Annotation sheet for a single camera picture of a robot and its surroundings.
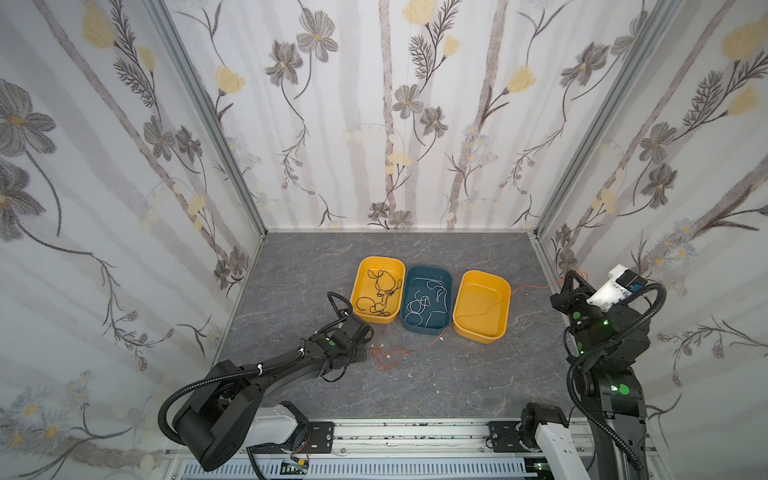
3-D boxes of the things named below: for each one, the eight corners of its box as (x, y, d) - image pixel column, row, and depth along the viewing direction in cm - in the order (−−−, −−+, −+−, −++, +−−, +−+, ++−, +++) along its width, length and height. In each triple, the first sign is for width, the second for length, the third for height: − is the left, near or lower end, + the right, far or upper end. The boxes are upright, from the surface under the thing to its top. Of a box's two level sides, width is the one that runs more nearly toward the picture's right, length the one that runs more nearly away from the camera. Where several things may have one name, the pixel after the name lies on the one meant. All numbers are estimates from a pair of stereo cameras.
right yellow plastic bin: (447, 338, 94) (451, 329, 89) (458, 277, 109) (461, 266, 104) (502, 352, 91) (509, 344, 86) (505, 288, 106) (511, 278, 101)
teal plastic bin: (401, 334, 94) (402, 325, 90) (400, 275, 109) (400, 265, 105) (456, 334, 95) (459, 326, 90) (447, 275, 109) (450, 265, 105)
